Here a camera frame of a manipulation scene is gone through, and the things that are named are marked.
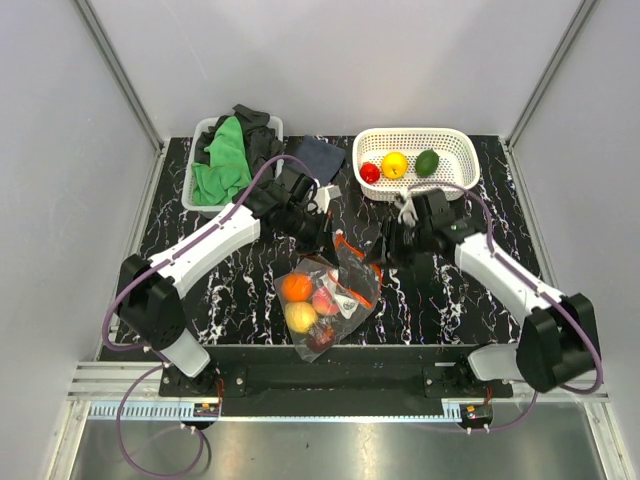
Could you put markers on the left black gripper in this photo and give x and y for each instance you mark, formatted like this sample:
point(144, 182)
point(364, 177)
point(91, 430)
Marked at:
point(326, 248)

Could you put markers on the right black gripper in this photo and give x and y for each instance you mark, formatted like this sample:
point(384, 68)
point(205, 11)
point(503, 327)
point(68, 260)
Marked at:
point(381, 253)

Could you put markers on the clear zip top bag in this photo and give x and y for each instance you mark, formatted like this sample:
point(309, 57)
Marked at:
point(355, 287)

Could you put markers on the pink fake peach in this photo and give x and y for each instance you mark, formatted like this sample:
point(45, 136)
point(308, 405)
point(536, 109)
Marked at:
point(324, 303)

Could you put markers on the dark green fake vegetable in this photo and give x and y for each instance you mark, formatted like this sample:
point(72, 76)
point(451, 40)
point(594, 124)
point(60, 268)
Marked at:
point(426, 163)

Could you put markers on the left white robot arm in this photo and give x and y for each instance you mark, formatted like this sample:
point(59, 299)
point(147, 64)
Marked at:
point(151, 291)

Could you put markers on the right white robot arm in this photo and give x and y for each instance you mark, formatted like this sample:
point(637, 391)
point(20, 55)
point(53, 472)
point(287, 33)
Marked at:
point(558, 344)

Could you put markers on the orange fake fruit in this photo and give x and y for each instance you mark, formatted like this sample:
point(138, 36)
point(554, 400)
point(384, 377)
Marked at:
point(296, 287)

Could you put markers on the yellow fake fruit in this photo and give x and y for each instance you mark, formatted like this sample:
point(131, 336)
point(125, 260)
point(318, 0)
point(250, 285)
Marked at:
point(300, 317)

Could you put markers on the dark red fake fruit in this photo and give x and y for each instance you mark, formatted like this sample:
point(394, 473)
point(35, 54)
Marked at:
point(320, 338)

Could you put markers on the folded dark blue cloth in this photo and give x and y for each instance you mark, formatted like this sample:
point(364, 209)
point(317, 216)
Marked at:
point(323, 159)

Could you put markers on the white perforated basket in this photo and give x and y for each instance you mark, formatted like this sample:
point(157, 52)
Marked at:
point(458, 167)

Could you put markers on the black cloth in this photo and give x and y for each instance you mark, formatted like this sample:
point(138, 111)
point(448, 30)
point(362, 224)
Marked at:
point(261, 141)

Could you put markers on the green cloth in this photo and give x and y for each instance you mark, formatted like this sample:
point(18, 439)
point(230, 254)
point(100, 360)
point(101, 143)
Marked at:
point(227, 172)

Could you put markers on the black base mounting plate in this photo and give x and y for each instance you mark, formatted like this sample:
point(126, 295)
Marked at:
point(345, 382)

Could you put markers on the white slotted cable duct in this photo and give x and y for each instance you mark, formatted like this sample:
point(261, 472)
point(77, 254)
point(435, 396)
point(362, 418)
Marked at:
point(192, 412)

